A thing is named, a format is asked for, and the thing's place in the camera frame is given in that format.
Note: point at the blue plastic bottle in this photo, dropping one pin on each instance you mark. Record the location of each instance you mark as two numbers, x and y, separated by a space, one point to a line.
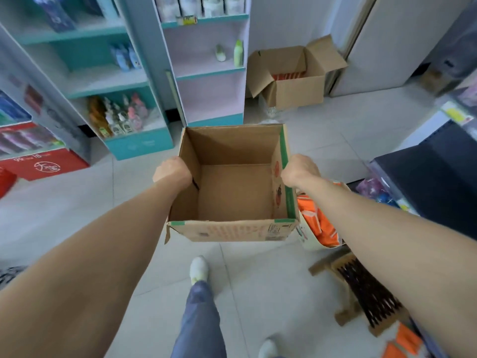
135 57
115 57
124 58

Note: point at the red plastic basket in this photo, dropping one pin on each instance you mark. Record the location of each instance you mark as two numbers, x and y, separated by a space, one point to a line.
6 182

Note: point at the person's right hand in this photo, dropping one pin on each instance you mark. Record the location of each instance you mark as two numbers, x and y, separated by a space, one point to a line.
302 169

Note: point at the person's left hand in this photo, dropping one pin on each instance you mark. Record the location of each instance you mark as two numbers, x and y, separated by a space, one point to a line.
173 173

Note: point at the group of small spray bottles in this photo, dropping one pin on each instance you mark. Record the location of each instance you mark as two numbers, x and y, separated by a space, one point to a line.
119 119

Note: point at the open flap brown carton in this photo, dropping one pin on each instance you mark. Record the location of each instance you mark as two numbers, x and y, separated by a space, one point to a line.
298 89

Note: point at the grey tall cabinet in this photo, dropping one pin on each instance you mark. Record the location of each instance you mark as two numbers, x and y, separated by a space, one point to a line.
452 52

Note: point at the person's white shoe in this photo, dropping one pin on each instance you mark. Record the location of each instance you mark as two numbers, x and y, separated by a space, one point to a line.
268 349
199 270

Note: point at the wooden stool woven seat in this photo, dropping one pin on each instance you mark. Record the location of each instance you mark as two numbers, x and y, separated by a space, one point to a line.
372 298

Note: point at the person's right forearm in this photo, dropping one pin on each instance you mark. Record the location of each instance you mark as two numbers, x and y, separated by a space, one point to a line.
402 264

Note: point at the person's left white shoe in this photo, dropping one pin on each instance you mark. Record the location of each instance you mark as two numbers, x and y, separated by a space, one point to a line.
199 270

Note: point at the row of white packs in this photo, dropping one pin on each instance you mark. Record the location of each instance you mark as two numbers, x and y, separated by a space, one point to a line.
201 5

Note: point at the person's left leg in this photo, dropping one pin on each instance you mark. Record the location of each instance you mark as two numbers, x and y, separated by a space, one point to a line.
201 324

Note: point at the person's left forearm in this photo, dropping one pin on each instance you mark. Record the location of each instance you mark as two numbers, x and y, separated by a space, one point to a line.
85 279

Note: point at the tall pale green bottle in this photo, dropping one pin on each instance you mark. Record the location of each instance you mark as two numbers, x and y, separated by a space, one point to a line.
238 53

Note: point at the red base display stand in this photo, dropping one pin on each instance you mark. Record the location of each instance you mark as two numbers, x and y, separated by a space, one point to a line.
44 165

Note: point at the red packs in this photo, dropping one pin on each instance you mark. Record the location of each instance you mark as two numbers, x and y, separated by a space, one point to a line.
288 75

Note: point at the orange white packet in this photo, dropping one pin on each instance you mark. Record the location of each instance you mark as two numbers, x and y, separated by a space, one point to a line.
404 343

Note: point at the grey patterned floor mat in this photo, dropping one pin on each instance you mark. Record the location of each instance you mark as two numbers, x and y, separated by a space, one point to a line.
11 277

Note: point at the small white green bottle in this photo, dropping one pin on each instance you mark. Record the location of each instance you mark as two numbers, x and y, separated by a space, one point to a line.
220 53

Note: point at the orange object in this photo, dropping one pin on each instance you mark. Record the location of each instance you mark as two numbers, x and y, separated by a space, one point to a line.
320 223

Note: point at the white mesh object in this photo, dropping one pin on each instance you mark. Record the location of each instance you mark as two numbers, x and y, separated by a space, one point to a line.
272 112

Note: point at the person's right white shoe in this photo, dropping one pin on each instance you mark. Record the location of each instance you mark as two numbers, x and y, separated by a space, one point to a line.
268 349

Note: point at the brown cardboard box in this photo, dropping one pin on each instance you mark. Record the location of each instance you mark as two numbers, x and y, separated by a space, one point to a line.
234 190

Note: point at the white door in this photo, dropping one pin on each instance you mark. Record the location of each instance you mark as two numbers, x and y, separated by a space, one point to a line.
391 40

